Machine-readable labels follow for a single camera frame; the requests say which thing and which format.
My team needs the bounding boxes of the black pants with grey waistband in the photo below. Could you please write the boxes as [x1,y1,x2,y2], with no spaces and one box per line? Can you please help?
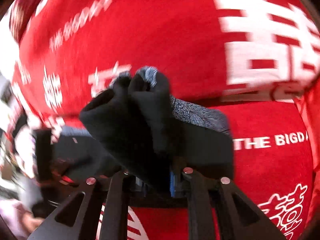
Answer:
[35,65,234,201]

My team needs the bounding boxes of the red blanket with white characters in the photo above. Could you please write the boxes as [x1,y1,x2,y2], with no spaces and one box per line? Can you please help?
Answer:
[10,0,319,239]

